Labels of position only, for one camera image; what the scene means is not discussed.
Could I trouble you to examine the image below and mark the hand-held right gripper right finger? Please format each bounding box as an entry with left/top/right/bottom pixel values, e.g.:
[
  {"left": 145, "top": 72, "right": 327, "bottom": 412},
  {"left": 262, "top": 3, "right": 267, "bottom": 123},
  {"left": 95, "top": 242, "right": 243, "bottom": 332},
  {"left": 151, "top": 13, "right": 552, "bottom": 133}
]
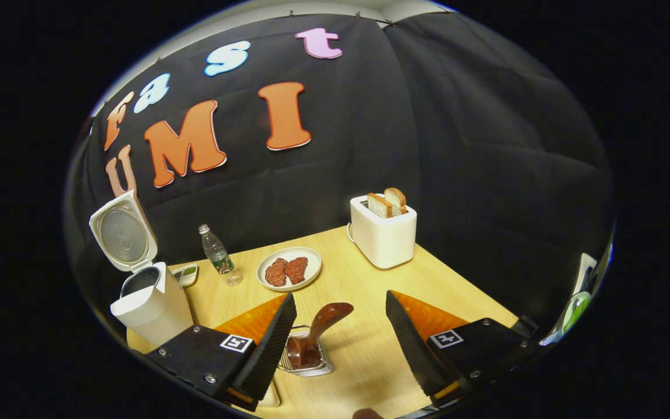
[{"left": 385, "top": 290, "right": 545, "bottom": 409}]

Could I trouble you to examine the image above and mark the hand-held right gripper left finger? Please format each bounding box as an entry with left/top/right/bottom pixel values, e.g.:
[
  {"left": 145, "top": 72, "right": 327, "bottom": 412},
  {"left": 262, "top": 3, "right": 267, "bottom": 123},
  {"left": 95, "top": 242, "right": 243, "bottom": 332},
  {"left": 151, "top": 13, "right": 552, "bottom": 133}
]
[{"left": 144, "top": 292, "right": 298, "bottom": 413}]

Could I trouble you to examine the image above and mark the metal wire chopstick holder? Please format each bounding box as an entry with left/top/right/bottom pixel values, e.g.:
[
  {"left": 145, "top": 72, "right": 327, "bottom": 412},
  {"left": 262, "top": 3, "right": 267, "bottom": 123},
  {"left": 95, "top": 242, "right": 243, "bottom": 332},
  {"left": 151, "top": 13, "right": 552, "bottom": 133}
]
[{"left": 277, "top": 325, "right": 336, "bottom": 377}]

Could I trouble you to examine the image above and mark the brown wooden spoon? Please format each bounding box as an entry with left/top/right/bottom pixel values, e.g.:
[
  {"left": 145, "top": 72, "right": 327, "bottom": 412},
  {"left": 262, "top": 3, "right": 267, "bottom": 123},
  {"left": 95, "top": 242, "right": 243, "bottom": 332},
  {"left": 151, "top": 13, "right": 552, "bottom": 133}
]
[{"left": 287, "top": 302, "right": 354, "bottom": 370}]

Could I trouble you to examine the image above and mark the white rice cooker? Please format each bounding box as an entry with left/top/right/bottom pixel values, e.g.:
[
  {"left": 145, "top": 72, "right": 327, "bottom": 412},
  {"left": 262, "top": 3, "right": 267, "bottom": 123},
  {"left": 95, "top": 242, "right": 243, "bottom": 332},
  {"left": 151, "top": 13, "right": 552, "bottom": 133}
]
[{"left": 89, "top": 190, "right": 195, "bottom": 349}]

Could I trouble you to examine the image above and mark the brown meat piece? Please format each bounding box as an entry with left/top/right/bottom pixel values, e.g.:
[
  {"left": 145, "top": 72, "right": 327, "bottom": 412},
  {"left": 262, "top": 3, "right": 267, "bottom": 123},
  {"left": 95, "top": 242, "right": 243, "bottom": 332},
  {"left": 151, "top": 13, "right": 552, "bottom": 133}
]
[
  {"left": 265, "top": 258, "right": 288, "bottom": 287},
  {"left": 284, "top": 256, "right": 308, "bottom": 285}
]

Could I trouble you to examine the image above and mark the white round plate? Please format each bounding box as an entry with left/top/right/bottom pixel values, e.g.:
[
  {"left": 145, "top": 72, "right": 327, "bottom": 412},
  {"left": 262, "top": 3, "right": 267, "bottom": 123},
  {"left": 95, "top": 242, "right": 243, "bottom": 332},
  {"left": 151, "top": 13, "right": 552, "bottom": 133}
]
[{"left": 256, "top": 247, "right": 322, "bottom": 292}]

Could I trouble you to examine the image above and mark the clear plastic water bottle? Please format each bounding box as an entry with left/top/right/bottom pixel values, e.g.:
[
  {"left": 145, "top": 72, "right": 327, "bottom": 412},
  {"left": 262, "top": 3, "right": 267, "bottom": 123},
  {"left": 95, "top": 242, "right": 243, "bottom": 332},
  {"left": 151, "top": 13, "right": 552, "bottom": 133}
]
[{"left": 198, "top": 223, "right": 243, "bottom": 287}]

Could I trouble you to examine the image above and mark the white toaster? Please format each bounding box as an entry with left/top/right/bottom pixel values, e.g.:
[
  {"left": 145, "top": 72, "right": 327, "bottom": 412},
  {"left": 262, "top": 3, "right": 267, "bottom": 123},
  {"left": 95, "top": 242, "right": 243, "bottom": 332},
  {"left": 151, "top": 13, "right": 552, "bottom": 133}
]
[{"left": 350, "top": 194, "right": 418, "bottom": 269}]

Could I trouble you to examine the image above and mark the small black box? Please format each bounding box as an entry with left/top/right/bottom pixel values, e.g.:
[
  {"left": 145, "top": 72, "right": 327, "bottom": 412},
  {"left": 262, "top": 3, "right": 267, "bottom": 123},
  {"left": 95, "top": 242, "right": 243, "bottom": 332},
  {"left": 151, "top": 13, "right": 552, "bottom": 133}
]
[{"left": 511, "top": 314, "right": 539, "bottom": 338}]

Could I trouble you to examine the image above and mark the small dish of green beans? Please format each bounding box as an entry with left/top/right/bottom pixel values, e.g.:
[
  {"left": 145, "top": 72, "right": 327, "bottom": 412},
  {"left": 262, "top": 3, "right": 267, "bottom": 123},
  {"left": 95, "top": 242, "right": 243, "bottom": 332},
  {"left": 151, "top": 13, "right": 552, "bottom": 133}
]
[{"left": 172, "top": 263, "right": 199, "bottom": 288}]

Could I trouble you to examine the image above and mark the toast bread slice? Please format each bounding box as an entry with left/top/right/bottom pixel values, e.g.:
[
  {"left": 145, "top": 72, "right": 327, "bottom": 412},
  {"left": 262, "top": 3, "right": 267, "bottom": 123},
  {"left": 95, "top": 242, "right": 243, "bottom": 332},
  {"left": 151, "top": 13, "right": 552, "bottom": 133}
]
[
  {"left": 384, "top": 187, "right": 408, "bottom": 215},
  {"left": 367, "top": 193, "right": 394, "bottom": 219}
]

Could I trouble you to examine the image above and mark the green and white object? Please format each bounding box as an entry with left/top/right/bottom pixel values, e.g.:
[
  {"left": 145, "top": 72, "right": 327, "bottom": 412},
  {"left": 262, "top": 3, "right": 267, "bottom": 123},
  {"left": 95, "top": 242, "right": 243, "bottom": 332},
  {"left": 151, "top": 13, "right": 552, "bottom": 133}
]
[{"left": 541, "top": 252, "right": 612, "bottom": 347}]

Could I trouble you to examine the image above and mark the black backdrop cloth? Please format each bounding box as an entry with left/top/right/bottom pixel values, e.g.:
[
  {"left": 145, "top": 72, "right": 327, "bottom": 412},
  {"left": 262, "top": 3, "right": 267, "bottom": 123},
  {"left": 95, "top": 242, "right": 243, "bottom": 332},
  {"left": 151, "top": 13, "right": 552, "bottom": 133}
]
[{"left": 63, "top": 12, "right": 614, "bottom": 350}]

